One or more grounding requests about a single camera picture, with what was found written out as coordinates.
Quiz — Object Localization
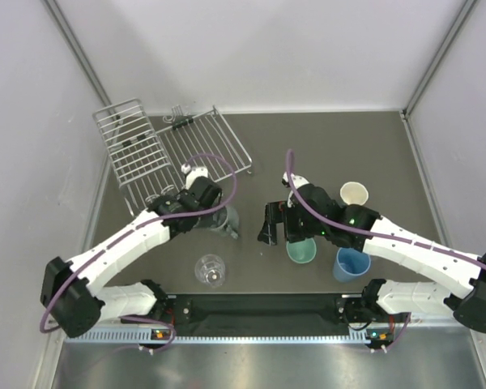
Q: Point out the blue plastic cup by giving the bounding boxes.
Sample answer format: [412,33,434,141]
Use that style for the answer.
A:
[333,248,371,283]

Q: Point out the cream paper cup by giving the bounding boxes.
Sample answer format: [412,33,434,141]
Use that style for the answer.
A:
[339,182,369,206]

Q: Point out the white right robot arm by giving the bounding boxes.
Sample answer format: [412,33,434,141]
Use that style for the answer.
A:
[258,181,486,334]

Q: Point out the grey round ceramic cup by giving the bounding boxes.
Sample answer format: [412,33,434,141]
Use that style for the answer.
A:
[196,205,240,239]

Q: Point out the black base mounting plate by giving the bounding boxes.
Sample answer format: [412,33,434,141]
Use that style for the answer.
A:
[120,292,406,336]

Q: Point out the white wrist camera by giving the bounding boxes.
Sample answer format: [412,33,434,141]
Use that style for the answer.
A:
[181,163,209,189]
[282,172,309,207]

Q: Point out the clear glass tumbler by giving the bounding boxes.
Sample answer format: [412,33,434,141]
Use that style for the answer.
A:
[194,254,226,288]

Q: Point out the green teal mug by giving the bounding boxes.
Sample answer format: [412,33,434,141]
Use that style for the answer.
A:
[286,238,317,264]

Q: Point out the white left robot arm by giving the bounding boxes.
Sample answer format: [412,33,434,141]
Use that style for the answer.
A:
[40,177,222,338]

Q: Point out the metal wire dish rack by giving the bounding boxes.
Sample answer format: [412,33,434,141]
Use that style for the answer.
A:
[92,99,252,216]

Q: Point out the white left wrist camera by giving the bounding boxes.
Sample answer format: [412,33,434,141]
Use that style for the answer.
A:
[181,163,209,189]

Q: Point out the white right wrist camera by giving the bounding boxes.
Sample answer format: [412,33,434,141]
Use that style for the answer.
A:
[282,172,309,207]

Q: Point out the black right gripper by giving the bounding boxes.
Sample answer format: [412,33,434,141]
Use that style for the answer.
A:
[258,200,327,246]

